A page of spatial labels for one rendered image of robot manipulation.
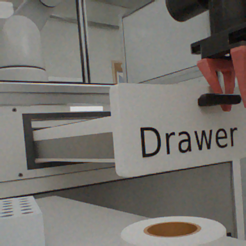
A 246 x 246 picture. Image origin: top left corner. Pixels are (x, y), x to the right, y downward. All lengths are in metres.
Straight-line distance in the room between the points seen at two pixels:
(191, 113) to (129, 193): 0.41
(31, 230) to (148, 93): 0.21
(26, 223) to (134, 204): 0.53
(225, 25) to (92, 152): 0.25
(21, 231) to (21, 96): 0.40
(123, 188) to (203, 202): 0.29
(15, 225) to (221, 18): 0.35
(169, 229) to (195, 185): 0.74
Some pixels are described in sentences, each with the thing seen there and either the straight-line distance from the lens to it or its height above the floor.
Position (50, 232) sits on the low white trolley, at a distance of 0.41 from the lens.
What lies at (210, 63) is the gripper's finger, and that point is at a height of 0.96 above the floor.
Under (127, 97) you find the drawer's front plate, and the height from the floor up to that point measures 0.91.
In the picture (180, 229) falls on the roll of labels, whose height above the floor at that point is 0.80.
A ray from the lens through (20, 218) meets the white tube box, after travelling 0.34.
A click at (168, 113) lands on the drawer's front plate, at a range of 0.43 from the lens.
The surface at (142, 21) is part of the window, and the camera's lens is 0.92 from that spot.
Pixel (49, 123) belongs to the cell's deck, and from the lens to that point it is 1.05.
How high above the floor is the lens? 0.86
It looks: 3 degrees down
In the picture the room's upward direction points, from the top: 5 degrees counter-clockwise
